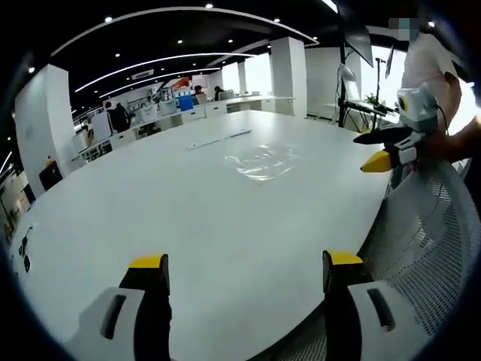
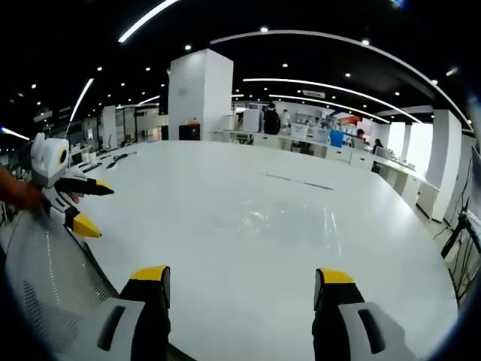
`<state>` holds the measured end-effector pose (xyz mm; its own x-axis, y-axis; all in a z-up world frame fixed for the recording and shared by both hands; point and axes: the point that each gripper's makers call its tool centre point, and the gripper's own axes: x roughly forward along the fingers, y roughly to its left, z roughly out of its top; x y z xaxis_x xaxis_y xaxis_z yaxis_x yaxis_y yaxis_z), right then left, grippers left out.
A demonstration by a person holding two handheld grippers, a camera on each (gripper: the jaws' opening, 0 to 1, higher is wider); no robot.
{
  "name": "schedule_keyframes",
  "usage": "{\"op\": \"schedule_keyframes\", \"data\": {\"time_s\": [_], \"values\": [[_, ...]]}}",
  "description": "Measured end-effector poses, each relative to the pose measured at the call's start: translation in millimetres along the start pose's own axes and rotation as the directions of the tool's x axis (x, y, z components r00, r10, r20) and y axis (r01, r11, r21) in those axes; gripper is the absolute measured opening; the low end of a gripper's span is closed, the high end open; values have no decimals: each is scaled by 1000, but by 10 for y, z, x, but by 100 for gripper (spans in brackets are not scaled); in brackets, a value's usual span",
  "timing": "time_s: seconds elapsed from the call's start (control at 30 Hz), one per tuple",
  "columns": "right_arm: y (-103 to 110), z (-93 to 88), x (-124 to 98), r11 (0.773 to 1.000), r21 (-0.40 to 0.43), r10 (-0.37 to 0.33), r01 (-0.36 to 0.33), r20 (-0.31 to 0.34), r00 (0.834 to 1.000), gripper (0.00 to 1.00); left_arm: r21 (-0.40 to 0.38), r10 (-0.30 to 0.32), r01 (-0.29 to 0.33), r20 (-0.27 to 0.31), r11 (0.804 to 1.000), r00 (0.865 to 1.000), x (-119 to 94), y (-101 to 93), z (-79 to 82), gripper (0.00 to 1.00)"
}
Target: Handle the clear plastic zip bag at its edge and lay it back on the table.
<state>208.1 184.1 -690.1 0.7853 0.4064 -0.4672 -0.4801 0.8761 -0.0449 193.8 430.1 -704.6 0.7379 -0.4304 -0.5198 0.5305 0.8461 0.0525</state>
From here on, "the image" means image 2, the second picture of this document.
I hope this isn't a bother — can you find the transparent food packaging bag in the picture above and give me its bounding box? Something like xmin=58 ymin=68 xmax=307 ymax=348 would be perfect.
xmin=221 ymin=202 xmax=343 ymax=259

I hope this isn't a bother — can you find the white square pillar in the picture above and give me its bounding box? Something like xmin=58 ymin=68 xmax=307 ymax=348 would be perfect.
xmin=167 ymin=48 xmax=234 ymax=142
xmin=425 ymin=108 xmax=464 ymax=223

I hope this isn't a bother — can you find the grey mesh office chair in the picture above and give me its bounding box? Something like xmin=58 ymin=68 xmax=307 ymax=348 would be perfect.
xmin=0 ymin=210 xmax=125 ymax=361

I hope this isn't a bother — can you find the black low cabinet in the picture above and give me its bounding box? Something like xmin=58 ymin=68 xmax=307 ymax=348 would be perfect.
xmin=178 ymin=123 xmax=201 ymax=141

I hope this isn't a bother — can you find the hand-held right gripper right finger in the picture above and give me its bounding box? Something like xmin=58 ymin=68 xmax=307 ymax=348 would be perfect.
xmin=311 ymin=267 xmax=418 ymax=361

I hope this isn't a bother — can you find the black tripod stand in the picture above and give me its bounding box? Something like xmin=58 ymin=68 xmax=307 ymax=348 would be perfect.
xmin=437 ymin=148 xmax=481 ymax=302

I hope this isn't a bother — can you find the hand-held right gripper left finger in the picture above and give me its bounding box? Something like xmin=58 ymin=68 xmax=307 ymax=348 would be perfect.
xmin=80 ymin=265 xmax=172 ymax=361

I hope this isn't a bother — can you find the black tool on table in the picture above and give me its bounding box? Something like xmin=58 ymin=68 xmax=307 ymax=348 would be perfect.
xmin=105 ymin=151 xmax=138 ymax=169

